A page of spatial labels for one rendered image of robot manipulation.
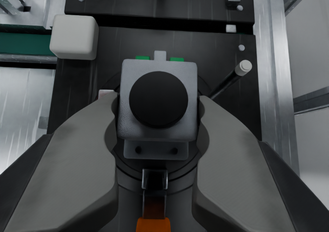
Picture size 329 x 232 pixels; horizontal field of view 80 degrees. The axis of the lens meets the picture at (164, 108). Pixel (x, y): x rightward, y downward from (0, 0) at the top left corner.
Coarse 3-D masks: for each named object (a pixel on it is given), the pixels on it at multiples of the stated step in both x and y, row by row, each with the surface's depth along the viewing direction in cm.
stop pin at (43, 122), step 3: (42, 117) 22; (45, 117) 22; (48, 117) 22; (39, 120) 22; (42, 120) 22; (45, 120) 22; (39, 123) 22; (42, 123) 22; (45, 123) 22; (39, 126) 22; (42, 126) 22; (45, 126) 22; (45, 129) 23
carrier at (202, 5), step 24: (72, 0) 25; (96, 0) 25; (120, 0) 25; (144, 0) 25; (168, 0) 25; (192, 0) 25; (216, 0) 25; (240, 0) 26; (144, 24) 26; (168, 24) 26; (192, 24) 26; (216, 24) 26; (240, 24) 25
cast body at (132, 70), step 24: (144, 72) 11; (168, 72) 11; (192, 72) 11; (120, 96) 11; (144, 96) 10; (168, 96) 10; (192, 96) 11; (120, 120) 11; (144, 120) 10; (168, 120) 10; (192, 120) 11; (144, 144) 13; (168, 144) 13
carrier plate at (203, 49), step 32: (128, 32) 24; (160, 32) 24; (192, 32) 24; (64, 64) 23; (96, 64) 23; (224, 64) 24; (256, 64) 24; (64, 96) 22; (224, 96) 23; (256, 96) 23; (256, 128) 23; (128, 192) 21; (128, 224) 20; (192, 224) 20
